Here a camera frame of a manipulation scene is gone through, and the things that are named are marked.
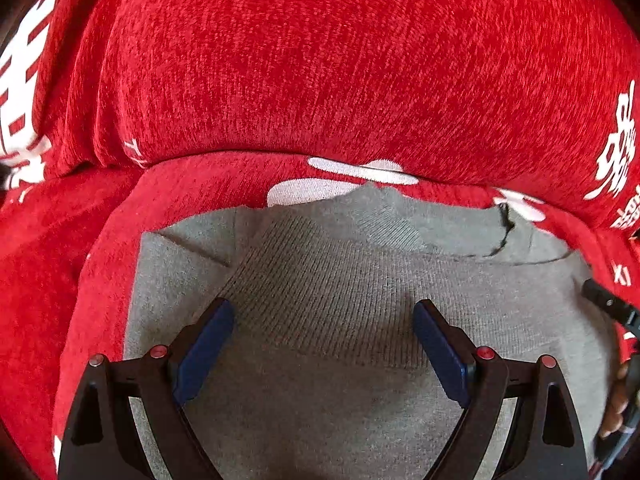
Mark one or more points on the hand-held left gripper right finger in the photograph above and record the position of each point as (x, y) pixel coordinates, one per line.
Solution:
(440, 347)

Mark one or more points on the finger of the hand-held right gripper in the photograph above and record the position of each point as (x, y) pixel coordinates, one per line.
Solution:
(607, 300)

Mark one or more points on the grey knit sweater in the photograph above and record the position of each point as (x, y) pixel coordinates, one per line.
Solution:
(320, 280)

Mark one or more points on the red blanket white characters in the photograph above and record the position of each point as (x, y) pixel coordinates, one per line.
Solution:
(320, 60)

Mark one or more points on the person's right hand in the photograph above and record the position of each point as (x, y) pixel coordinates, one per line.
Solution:
(617, 400)

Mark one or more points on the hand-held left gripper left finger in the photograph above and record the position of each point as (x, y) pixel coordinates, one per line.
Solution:
(207, 347)

